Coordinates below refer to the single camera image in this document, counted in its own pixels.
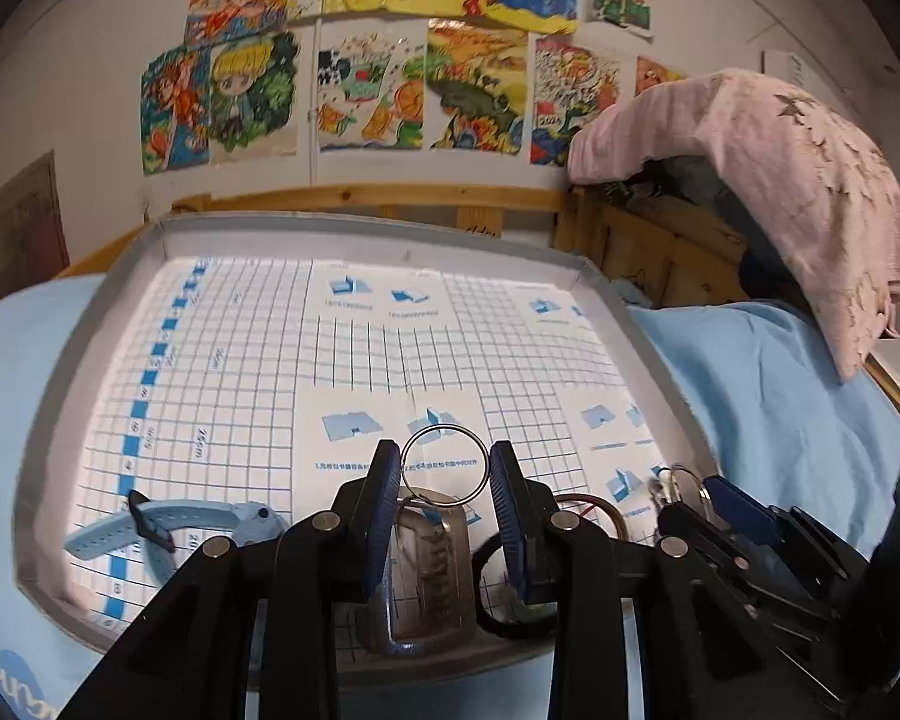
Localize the white gridded tray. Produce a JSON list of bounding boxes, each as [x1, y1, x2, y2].
[[11, 210, 725, 695]]

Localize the blue grid paper sheet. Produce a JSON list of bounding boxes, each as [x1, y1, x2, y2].
[[60, 259, 665, 672]]

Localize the group of colourful wall drawings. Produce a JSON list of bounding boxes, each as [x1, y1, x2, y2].
[[141, 0, 687, 177]]

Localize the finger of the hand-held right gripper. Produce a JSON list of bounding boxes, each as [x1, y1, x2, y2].
[[656, 501, 857, 707], [701, 475, 854, 580]]

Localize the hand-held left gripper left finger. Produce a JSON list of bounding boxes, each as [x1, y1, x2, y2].
[[56, 439, 404, 720]]

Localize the light blue wristwatch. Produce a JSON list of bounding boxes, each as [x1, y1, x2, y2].
[[61, 490, 290, 587]]

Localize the wooden bed frame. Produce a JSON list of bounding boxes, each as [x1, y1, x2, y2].
[[60, 184, 900, 421]]

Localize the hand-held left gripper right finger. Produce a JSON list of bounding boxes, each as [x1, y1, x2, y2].
[[489, 441, 826, 720]]

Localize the large silver double ring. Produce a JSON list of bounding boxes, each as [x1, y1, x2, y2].
[[400, 424, 490, 509]]

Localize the brown wall panel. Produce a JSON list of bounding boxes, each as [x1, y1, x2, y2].
[[0, 150, 72, 297]]

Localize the dark cloth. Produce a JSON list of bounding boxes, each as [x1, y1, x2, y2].
[[619, 154, 766, 207]]

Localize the pink floral blanket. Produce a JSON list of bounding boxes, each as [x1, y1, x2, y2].
[[568, 67, 900, 382]]

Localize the small silver double ring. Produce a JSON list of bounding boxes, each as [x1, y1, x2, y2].
[[649, 465, 712, 512]]

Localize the black round bracelet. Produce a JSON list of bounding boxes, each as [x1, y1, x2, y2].
[[471, 536, 567, 642]]

